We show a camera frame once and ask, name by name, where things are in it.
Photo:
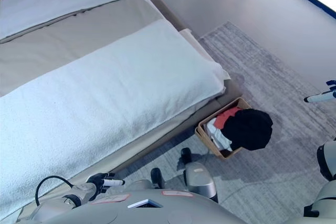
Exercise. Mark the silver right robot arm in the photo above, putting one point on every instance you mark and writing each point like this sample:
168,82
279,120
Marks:
326,161

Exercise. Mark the white garment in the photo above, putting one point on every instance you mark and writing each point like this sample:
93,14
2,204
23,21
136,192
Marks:
216,136

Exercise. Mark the black garment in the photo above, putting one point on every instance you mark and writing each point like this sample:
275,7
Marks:
249,129

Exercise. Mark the orange garment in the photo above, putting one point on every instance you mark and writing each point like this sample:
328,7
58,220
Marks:
223,119

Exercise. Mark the silver left robot leg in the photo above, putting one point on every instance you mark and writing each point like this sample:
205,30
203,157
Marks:
157,178

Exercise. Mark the silver robot leg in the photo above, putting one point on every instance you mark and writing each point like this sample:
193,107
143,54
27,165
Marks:
157,178
199,179

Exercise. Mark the beige bed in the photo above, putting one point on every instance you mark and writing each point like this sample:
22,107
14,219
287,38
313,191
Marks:
65,43

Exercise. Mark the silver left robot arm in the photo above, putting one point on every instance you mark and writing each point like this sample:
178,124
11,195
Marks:
76,195

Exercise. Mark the silver right robot leg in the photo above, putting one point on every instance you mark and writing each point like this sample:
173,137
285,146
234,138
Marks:
199,179

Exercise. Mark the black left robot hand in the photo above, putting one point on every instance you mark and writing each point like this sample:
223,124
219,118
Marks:
101,180

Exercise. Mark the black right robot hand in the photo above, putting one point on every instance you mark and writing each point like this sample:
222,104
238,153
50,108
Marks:
324,96

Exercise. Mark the grey robot torso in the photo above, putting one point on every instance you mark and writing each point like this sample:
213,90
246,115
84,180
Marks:
147,211

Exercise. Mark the woven wicker laundry basket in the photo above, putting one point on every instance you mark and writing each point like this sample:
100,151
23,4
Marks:
207,137

